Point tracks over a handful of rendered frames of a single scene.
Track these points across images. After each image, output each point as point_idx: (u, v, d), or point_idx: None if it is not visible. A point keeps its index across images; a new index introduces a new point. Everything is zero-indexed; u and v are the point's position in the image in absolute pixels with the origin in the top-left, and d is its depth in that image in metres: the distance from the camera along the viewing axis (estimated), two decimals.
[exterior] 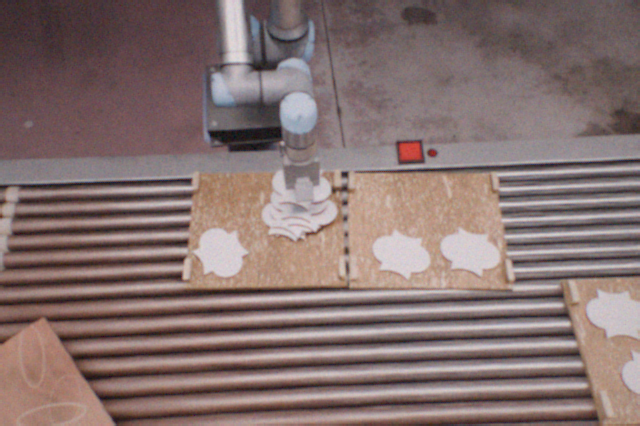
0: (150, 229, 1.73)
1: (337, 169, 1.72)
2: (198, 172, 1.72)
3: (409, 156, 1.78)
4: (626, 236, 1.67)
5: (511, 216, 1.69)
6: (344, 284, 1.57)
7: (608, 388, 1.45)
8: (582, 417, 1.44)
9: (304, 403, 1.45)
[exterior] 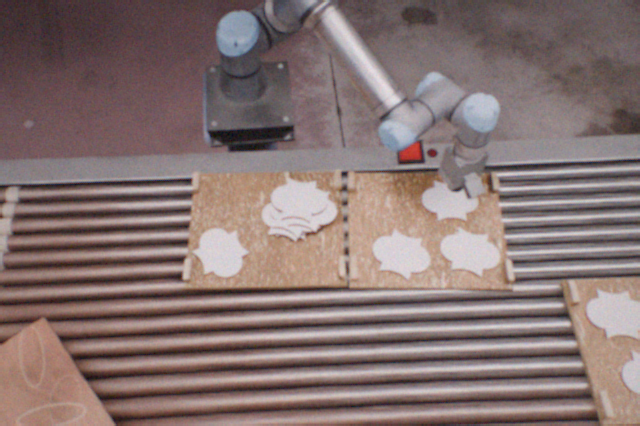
0: (150, 229, 1.73)
1: (337, 169, 1.72)
2: (198, 172, 1.72)
3: (409, 156, 1.78)
4: (626, 236, 1.67)
5: (511, 216, 1.69)
6: (344, 284, 1.57)
7: (608, 388, 1.45)
8: (582, 417, 1.44)
9: (304, 403, 1.45)
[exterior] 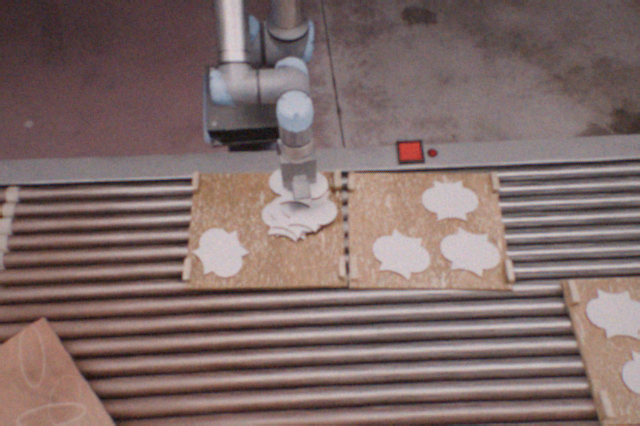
0: (150, 229, 1.73)
1: (337, 169, 1.72)
2: (198, 172, 1.72)
3: (409, 156, 1.78)
4: (626, 236, 1.67)
5: (511, 216, 1.69)
6: (344, 284, 1.57)
7: (608, 388, 1.45)
8: (582, 417, 1.44)
9: (304, 403, 1.45)
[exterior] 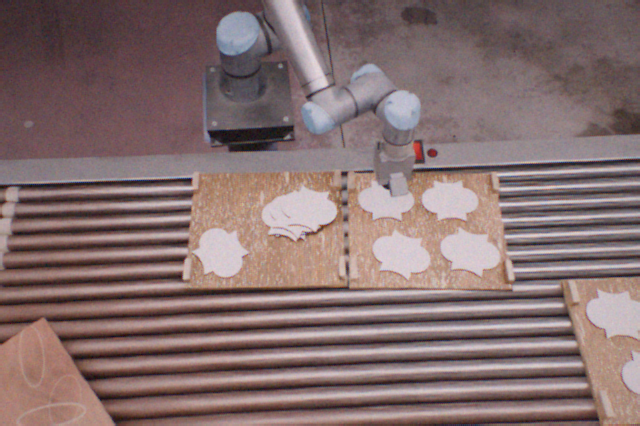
0: (150, 229, 1.73)
1: (337, 169, 1.72)
2: (198, 172, 1.72)
3: None
4: (626, 236, 1.67)
5: (511, 216, 1.69)
6: (344, 284, 1.57)
7: (608, 388, 1.45)
8: (582, 417, 1.44)
9: (304, 403, 1.45)
